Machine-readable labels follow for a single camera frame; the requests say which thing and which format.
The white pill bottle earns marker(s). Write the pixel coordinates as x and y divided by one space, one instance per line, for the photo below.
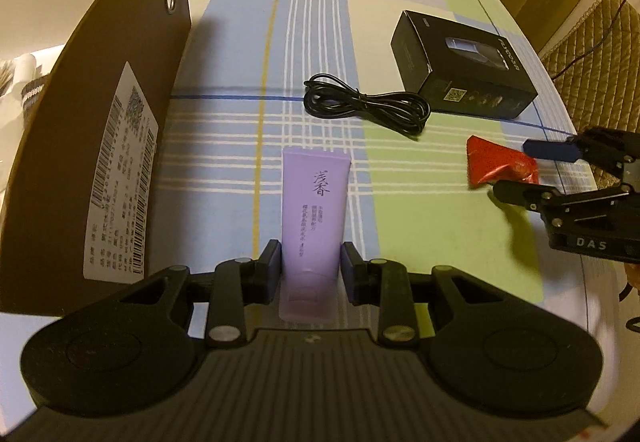
25 70

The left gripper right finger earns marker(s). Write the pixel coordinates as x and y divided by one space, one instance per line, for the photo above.
384 284

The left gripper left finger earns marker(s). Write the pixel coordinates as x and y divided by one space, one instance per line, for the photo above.
238 283

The quilted tan chair cushion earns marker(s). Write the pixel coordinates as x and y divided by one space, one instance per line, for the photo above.
595 68

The black product box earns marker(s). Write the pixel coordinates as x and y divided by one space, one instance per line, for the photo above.
460 69

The red snack packet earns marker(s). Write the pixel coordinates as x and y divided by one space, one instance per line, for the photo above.
489 163

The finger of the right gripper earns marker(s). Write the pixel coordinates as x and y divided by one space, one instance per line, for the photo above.
532 197
566 151

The purple cream tube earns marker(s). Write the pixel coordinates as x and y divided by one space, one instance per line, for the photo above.
314 195

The brown white storage box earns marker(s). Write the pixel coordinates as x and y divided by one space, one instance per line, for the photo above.
73 222

